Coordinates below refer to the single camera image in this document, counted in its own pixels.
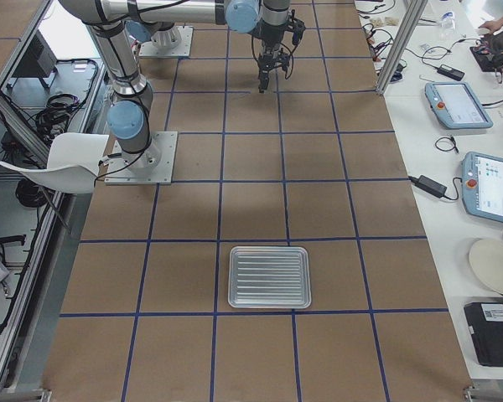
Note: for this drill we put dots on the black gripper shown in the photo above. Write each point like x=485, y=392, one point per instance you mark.
x=271, y=43

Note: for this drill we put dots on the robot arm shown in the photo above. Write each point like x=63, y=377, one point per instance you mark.
x=128, y=119
x=272, y=23

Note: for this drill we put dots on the ribbed metal tray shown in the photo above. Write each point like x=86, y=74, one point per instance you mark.
x=269, y=277

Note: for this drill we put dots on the far black power adapter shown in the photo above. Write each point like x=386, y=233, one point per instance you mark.
x=450, y=72

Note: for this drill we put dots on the black power adapter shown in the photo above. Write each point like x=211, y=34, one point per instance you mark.
x=450, y=72
x=428, y=185

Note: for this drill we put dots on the clear plastic bottle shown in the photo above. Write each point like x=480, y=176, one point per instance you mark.
x=447, y=25

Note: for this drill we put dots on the far blue teach pendant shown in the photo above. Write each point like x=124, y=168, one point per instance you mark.
x=456, y=106

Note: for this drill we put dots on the blue teach pendant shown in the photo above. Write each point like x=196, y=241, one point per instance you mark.
x=482, y=185
x=456, y=106

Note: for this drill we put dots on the near black power adapter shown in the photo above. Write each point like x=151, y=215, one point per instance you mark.
x=428, y=185

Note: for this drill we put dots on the white plastic chair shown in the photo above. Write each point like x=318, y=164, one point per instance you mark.
x=72, y=164

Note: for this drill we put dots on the near blue teach pendant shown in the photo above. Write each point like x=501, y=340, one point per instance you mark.
x=482, y=185

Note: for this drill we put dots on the beige round plate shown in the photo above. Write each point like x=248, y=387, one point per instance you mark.
x=486, y=261

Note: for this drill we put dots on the black laptop with label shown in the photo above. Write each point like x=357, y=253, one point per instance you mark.
x=485, y=323

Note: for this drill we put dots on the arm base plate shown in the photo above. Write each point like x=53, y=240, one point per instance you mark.
x=168, y=44
x=156, y=165

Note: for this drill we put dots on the aluminium frame post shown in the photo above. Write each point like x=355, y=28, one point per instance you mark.
x=404, y=33

